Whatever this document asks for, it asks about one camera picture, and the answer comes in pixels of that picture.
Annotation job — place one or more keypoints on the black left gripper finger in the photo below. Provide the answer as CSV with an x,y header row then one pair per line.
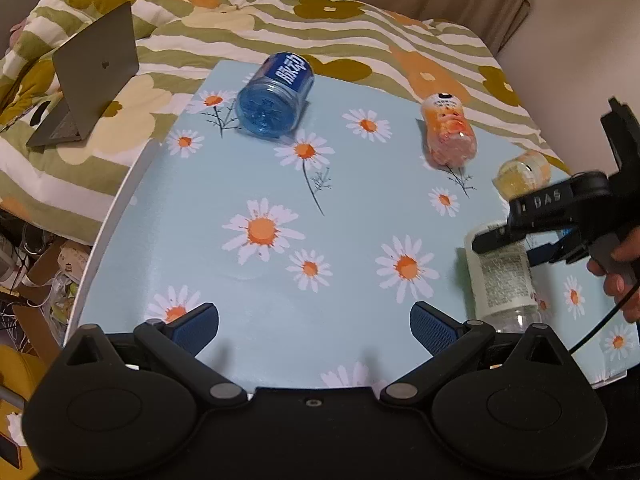
x,y
547,253
498,236

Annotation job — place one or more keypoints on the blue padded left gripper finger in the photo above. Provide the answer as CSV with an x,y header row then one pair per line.
x,y
188,335
435,331

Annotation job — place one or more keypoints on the clear white-label bottle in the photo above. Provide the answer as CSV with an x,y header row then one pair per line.
x,y
502,285

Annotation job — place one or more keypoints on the person's right hand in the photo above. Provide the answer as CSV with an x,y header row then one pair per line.
x,y
615,285

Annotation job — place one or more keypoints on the yellow drink bottle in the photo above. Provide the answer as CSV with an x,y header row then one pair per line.
x,y
521,175

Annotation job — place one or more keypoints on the orange peach drink bottle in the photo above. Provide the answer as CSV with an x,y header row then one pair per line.
x,y
450,139

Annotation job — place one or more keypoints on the daisy print blue tablecloth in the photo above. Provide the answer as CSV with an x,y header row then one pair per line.
x,y
313,250

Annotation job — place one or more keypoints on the floor clutter boxes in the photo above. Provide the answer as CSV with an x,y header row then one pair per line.
x,y
39,281

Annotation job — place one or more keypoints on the blue plastic drink bottle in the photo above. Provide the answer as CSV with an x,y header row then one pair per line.
x,y
271,103

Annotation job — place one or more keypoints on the grey open laptop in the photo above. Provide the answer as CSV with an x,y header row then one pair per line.
x,y
92,67

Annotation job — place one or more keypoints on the floral striped bed quilt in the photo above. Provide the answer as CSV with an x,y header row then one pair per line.
x,y
68,191

